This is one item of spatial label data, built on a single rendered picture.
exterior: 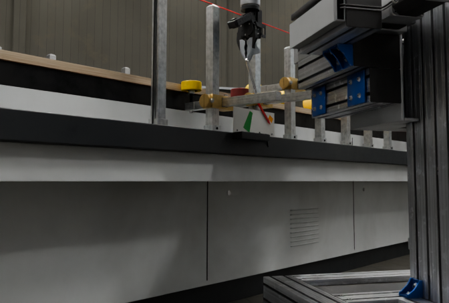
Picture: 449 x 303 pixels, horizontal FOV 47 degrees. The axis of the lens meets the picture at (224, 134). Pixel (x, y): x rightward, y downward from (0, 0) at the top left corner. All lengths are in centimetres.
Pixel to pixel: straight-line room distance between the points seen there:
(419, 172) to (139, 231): 99
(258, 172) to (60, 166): 89
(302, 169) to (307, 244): 55
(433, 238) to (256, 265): 118
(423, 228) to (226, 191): 103
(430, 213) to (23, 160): 104
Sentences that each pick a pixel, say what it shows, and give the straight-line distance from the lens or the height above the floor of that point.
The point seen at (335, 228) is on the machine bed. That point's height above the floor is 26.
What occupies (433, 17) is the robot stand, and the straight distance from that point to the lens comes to 144.
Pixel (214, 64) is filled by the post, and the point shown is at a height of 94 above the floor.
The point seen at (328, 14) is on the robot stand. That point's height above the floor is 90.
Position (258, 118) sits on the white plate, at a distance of 206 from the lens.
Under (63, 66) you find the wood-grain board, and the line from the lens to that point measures 174.
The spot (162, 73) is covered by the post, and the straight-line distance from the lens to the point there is 172.
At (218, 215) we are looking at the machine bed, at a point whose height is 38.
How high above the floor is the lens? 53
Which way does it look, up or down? 5 degrees up
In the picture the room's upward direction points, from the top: straight up
